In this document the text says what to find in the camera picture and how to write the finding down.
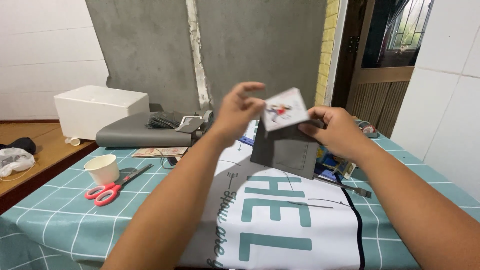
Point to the person's left hand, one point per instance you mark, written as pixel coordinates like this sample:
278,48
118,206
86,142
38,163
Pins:
230,120

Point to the person's right hand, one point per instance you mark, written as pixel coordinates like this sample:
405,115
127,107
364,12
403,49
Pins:
343,135

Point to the white picture card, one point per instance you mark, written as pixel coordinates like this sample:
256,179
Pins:
285,109

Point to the grey leather card holder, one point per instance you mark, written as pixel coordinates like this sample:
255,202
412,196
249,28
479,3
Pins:
287,152

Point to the tape dispenser with red core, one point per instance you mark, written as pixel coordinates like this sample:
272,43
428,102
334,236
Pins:
369,130

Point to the blue and yellow box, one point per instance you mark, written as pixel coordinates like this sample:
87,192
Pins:
335,163

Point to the white paper template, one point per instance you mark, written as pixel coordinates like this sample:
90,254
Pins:
189,122

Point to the metal pricking fork tool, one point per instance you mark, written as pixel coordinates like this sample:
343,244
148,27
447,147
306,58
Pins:
347,187

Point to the brown wooden door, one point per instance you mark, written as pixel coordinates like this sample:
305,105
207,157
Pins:
378,86

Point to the pile of dark leather pieces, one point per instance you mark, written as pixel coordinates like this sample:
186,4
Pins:
163,120

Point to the thin grey leather strip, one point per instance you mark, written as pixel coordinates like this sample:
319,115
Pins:
309,205

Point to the printed paper booklet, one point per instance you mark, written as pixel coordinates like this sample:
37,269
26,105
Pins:
159,152

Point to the grey leather roll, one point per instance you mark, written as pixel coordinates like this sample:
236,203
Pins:
138,133

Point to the white mat with teal letters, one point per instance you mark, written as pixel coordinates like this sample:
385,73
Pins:
277,228

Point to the barred window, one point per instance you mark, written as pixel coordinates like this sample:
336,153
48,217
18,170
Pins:
410,24

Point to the white foam box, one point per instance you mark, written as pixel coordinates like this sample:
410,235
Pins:
95,108

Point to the white paper cup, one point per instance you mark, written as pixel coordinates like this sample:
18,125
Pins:
102,169

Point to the small white plastic tube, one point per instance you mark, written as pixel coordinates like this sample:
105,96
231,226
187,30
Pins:
74,141

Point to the wooden platform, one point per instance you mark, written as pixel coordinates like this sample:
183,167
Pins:
41,153

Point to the teal grid tablecloth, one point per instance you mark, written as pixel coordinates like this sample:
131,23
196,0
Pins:
56,225

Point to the black cloth bundle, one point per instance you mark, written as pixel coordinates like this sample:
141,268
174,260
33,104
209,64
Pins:
22,144

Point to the white plastic bag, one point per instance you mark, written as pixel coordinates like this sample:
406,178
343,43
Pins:
15,160

